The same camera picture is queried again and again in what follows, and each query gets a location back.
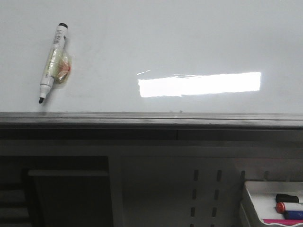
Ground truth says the white black whiteboard marker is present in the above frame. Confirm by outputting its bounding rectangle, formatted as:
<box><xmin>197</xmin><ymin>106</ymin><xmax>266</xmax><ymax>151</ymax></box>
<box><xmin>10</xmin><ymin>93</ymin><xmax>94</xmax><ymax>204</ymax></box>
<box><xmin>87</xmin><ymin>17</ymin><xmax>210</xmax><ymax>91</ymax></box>
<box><xmin>39</xmin><ymin>23</ymin><xmax>71</xmax><ymax>104</ymax></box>

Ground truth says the white whiteboard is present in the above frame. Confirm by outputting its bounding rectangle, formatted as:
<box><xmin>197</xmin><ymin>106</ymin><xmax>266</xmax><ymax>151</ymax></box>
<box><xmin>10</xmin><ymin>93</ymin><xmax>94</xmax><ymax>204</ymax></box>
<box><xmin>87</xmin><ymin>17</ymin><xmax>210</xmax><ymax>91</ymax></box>
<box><xmin>0</xmin><ymin>0</ymin><xmax>303</xmax><ymax>114</ymax></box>

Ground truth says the grey whiteboard marker ledge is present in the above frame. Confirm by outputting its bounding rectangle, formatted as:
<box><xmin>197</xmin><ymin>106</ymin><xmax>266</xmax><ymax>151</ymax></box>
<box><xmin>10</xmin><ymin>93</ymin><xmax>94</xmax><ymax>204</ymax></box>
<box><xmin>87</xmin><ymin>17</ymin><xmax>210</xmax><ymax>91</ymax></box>
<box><xmin>0</xmin><ymin>112</ymin><xmax>303</xmax><ymax>141</ymax></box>

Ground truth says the white plastic tray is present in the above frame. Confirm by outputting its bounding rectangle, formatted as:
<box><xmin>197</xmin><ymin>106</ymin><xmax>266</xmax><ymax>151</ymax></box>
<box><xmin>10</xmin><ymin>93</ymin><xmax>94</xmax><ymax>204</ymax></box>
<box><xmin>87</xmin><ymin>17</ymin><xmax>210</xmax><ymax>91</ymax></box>
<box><xmin>239</xmin><ymin>181</ymin><xmax>303</xmax><ymax>227</ymax></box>

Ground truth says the dark cabinet box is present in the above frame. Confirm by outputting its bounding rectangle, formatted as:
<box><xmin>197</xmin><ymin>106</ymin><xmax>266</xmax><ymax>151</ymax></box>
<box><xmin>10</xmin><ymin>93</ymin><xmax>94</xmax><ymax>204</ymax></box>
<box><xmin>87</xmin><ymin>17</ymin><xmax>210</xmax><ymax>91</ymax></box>
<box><xmin>0</xmin><ymin>156</ymin><xmax>113</xmax><ymax>227</ymax></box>

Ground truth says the red capped marker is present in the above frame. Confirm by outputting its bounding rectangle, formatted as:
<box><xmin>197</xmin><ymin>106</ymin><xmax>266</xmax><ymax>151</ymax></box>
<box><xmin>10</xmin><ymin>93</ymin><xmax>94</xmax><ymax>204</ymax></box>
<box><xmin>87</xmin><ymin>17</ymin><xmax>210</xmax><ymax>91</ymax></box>
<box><xmin>276</xmin><ymin>202</ymin><xmax>303</xmax><ymax>214</ymax></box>

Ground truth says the blue capped marker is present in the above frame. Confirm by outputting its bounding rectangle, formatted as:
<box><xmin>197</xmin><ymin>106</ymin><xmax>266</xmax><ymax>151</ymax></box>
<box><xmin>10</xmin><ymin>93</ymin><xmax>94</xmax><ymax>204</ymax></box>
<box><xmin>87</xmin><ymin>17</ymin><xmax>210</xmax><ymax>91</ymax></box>
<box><xmin>284</xmin><ymin>210</ymin><xmax>303</xmax><ymax>220</ymax></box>

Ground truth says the pink eraser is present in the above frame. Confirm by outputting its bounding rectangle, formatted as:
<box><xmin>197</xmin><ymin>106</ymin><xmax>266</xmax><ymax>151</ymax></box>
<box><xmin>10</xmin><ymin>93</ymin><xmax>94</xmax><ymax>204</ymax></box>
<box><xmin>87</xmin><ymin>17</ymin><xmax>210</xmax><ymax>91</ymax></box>
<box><xmin>262</xmin><ymin>219</ymin><xmax>303</xmax><ymax>226</ymax></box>

